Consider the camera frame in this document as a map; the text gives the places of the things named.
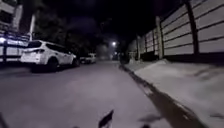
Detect pale concrete panel wall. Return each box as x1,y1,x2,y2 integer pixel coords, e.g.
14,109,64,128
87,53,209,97
127,0,224,64

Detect pale concrete pavement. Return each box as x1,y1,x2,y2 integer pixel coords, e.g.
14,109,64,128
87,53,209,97
124,58,224,128

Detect white car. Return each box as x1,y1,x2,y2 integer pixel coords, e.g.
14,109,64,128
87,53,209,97
19,39,81,73

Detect dark trees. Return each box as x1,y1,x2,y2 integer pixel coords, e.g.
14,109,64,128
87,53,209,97
32,0,91,56

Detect dark kerb strip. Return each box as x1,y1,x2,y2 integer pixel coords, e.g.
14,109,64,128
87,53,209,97
118,63,210,128

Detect vehicle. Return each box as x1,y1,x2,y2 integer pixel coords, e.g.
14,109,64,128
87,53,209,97
79,52,98,65

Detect pale building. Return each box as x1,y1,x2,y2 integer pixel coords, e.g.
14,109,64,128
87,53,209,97
0,0,37,36

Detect pale barred fence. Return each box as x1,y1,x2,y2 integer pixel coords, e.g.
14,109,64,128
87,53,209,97
0,30,31,67

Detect grey asphalt road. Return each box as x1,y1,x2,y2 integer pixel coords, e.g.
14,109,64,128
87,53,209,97
0,60,174,128

